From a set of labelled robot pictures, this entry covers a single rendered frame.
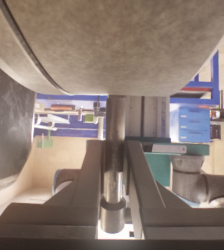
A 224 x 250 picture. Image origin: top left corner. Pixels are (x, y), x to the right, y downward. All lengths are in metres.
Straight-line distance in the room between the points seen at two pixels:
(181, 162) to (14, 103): 0.86
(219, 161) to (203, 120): 5.96
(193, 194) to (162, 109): 0.53
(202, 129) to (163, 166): 1.17
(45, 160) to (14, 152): 7.48
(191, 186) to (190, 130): 1.20
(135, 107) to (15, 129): 0.97
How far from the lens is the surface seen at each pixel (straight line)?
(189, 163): 1.01
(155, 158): 1.13
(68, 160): 7.48
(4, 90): 0.30
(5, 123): 0.30
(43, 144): 6.71
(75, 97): 1.93
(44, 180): 7.95
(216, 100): 2.13
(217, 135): 4.79
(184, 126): 2.15
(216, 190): 1.08
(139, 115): 1.20
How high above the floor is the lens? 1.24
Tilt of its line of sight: 4 degrees down
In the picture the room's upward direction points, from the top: 178 degrees counter-clockwise
